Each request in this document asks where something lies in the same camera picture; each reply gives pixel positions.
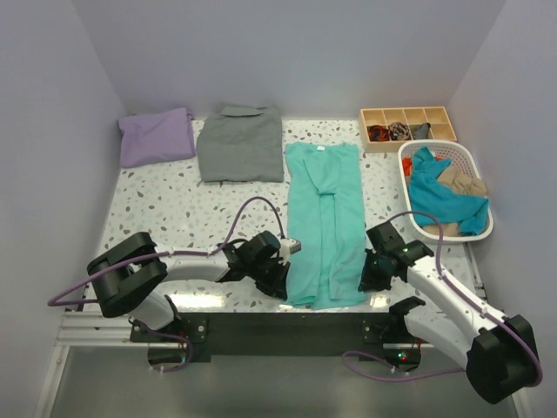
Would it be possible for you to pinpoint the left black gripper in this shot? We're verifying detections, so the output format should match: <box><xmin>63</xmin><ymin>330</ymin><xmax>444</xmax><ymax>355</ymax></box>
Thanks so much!
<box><xmin>247</xmin><ymin>254</ymin><xmax>289</xmax><ymax>300</ymax></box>

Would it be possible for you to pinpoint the teal t shirt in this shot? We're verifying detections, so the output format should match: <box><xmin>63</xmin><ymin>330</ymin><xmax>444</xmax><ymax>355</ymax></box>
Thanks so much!
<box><xmin>285</xmin><ymin>142</ymin><xmax>366</xmax><ymax>309</ymax></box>

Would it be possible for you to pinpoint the grey shirt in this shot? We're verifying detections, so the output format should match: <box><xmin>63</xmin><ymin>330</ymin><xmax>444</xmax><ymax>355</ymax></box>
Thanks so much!
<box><xmin>196</xmin><ymin>103</ymin><xmax>284</xmax><ymax>183</ymax></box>

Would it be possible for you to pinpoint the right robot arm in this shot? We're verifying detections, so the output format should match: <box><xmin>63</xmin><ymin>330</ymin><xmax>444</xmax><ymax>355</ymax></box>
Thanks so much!
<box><xmin>359</xmin><ymin>222</ymin><xmax>542</xmax><ymax>404</ymax></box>

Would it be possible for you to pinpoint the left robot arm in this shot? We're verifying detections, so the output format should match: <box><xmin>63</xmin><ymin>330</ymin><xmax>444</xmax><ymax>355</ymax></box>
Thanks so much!
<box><xmin>87</xmin><ymin>231</ymin><xmax>301</xmax><ymax>341</ymax></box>

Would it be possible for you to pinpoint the blue t shirt in basket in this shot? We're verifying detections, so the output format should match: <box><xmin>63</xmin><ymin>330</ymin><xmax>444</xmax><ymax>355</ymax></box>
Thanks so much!
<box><xmin>408</xmin><ymin>147</ymin><xmax>489</xmax><ymax>236</ymax></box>

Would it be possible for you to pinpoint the white laundry basket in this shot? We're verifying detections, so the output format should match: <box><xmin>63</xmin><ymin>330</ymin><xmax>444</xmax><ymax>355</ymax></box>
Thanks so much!
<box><xmin>398</xmin><ymin>139</ymin><xmax>493</xmax><ymax>243</ymax></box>

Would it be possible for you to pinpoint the red garment in basket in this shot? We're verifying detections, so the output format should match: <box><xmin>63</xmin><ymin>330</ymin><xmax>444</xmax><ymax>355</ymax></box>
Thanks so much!
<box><xmin>401</xmin><ymin>157</ymin><xmax>413</xmax><ymax>177</ymax></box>

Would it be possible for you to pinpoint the beige garment in basket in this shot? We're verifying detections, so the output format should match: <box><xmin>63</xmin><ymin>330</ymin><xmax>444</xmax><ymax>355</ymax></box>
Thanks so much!
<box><xmin>438</xmin><ymin>165</ymin><xmax>487</xmax><ymax>197</ymax></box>

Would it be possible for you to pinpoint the patterned cloth in box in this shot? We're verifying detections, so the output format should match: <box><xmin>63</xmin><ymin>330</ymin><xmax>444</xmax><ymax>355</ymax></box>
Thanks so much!
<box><xmin>388</xmin><ymin>121</ymin><xmax>412</xmax><ymax>141</ymax></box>

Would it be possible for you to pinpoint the grey cloth in box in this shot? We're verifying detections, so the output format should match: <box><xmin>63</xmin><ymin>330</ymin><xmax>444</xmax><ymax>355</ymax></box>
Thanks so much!
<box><xmin>412</xmin><ymin>122</ymin><xmax>431</xmax><ymax>140</ymax></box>

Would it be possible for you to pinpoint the wooden compartment box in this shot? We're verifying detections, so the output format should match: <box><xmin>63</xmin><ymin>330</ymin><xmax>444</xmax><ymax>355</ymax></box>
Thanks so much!
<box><xmin>359</xmin><ymin>106</ymin><xmax>458</xmax><ymax>153</ymax></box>

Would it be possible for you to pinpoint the folded purple shirt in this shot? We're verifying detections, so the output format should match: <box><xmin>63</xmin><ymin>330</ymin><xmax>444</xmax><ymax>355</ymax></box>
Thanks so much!
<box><xmin>118</xmin><ymin>108</ymin><xmax>196</xmax><ymax>168</ymax></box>

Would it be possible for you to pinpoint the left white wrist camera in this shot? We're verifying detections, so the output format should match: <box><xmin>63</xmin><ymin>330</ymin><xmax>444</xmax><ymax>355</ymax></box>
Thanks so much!
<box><xmin>278</xmin><ymin>238</ymin><xmax>301</xmax><ymax>261</ymax></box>

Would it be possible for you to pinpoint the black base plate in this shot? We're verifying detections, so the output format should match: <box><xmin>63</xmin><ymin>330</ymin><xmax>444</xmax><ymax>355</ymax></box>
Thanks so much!
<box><xmin>129</xmin><ymin>311</ymin><xmax>440</xmax><ymax>365</ymax></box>

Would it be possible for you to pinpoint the aluminium frame rail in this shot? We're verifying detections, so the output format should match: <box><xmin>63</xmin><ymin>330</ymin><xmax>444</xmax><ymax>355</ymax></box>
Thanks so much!
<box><xmin>32</xmin><ymin>243</ymin><xmax>519</xmax><ymax>418</ymax></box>

